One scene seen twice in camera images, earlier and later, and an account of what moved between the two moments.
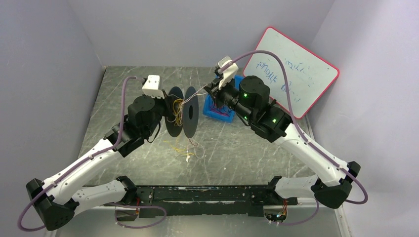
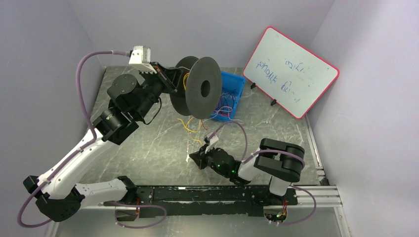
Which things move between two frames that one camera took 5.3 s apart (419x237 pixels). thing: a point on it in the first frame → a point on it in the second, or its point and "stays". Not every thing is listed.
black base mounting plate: x=205 y=201 stays
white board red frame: x=309 y=76 stays
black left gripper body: x=161 y=106 → x=167 y=81
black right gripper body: x=215 y=90 → x=205 y=157
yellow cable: x=177 y=111 → x=182 y=122
